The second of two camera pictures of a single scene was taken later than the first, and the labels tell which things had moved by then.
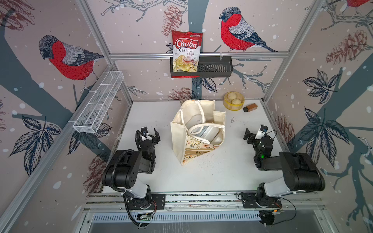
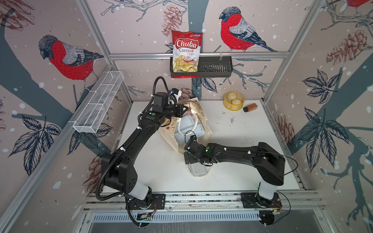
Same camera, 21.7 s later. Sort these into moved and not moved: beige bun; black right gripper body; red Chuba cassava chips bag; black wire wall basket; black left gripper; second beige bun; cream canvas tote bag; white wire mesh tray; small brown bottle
Moved: black left gripper; cream canvas tote bag; black right gripper body
Not moved: black wire wall basket; red Chuba cassava chips bag; white wire mesh tray; small brown bottle; second beige bun; beige bun
